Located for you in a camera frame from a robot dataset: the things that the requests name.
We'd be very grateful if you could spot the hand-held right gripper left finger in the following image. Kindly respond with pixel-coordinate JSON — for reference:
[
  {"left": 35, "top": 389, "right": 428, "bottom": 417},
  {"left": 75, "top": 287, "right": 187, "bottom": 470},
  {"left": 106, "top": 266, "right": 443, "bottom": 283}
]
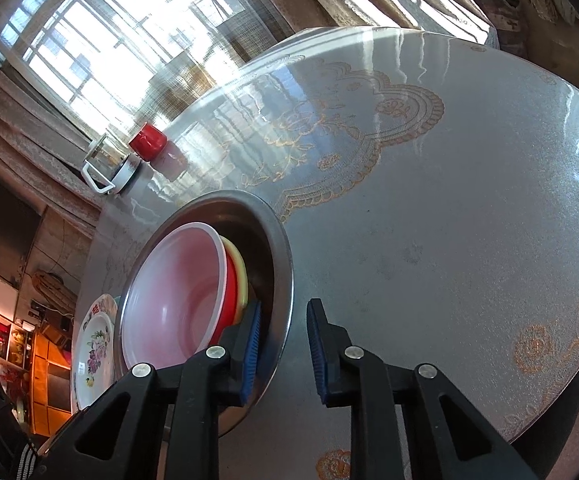
[{"left": 34, "top": 301, "right": 264, "bottom": 480}]

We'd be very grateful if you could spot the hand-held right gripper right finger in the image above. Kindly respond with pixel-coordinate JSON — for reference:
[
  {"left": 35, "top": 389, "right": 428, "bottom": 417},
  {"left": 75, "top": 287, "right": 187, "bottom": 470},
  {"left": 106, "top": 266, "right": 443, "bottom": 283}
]
[{"left": 307, "top": 298, "right": 540, "bottom": 480}]

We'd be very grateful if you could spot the yellow plastic bowl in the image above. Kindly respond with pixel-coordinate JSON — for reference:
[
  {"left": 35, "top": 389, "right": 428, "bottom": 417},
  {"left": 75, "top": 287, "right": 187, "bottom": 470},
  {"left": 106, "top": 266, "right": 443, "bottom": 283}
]
[{"left": 220, "top": 235, "right": 249, "bottom": 326}]

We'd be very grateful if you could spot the red plastic bowl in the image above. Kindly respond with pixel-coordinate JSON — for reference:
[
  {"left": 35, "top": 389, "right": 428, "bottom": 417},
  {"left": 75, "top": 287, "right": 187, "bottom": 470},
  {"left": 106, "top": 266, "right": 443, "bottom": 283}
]
[{"left": 120, "top": 222, "right": 240, "bottom": 371}]

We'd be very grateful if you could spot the stainless steel bowl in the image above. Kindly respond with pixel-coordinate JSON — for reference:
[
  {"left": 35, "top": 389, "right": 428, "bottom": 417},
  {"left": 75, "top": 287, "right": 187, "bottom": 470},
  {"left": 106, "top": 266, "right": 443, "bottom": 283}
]
[{"left": 114, "top": 190, "right": 295, "bottom": 438}]

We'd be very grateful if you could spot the white purple-flower plate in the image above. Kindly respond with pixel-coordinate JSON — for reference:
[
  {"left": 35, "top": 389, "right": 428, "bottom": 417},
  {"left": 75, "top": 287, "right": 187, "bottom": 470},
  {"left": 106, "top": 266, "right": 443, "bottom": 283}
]
[{"left": 71, "top": 310, "right": 116, "bottom": 411}]

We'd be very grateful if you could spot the large white red-print plate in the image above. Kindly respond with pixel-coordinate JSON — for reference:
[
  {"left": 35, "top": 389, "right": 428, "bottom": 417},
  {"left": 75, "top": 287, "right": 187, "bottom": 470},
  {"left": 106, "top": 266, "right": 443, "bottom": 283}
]
[{"left": 80, "top": 295, "right": 118, "bottom": 336}]

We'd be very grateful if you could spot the person's left forearm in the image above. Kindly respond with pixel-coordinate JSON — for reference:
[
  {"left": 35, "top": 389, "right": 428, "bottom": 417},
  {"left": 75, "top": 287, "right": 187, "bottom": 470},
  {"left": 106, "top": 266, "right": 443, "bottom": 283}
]
[{"left": 12, "top": 440, "right": 43, "bottom": 480}]

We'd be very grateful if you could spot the cluttered display shelf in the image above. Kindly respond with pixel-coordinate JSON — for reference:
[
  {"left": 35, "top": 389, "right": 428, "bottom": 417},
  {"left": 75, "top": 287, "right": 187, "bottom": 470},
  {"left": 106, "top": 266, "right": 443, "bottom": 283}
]
[{"left": 0, "top": 310, "right": 35, "bottom": 371}]

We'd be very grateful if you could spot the orange wooden cabinet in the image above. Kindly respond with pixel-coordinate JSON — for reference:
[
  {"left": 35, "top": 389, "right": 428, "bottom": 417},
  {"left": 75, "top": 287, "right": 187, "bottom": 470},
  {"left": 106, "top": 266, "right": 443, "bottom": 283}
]
[{"left": 27, "top": 330, "right": 78, "bottom": 438}]

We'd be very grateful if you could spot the rattan chair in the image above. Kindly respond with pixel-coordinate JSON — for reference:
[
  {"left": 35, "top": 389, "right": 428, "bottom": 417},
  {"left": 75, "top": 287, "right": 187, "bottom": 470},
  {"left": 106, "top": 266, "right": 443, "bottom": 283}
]
[{"left": 32, "top": 270, "right": 78, "bottom": 318}]

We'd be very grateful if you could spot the white glass electric kettle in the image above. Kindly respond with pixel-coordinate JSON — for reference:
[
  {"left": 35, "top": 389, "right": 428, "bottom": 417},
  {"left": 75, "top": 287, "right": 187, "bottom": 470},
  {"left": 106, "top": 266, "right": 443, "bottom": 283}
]
[{"left": 82, "top": 132, "right": 140, "bottom": 196}]

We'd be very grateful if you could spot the red mug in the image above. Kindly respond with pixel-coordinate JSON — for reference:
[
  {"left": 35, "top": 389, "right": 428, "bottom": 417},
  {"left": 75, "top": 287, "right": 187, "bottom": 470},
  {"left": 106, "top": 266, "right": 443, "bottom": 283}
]
[{"left": 128, "top": 122, "right": 168, "bottom": 162}]

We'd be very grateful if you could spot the beige velvet curtain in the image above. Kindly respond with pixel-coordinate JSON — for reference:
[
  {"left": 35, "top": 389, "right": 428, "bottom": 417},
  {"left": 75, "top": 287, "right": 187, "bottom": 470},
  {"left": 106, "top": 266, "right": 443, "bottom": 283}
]
[{"left": 0, "top": 55, "right": 103, "bottom": 241}]

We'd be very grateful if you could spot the barred window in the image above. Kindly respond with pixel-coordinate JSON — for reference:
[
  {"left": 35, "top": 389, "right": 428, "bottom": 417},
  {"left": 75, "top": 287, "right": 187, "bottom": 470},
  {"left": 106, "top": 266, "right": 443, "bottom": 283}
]
[{"left": 0, "top": 0, "right": 290, "bottom": 126}]

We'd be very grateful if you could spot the black wall television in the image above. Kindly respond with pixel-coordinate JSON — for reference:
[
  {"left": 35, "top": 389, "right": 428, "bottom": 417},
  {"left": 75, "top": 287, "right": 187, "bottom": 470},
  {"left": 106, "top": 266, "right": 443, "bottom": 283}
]
[{"left": 0, "top": 167, "right": 44, "bottom": 291}]

